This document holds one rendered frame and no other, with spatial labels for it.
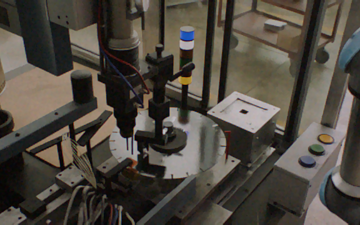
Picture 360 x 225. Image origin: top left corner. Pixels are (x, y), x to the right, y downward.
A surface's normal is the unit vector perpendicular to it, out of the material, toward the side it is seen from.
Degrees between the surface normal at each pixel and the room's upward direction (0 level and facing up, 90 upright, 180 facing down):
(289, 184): 90
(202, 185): 0
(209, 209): 0
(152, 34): 90
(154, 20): 90
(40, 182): 0
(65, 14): 90
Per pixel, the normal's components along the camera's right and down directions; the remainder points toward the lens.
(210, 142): 0.03, -0.83
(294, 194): -0.60, 0.44
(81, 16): 0.80, 0.36
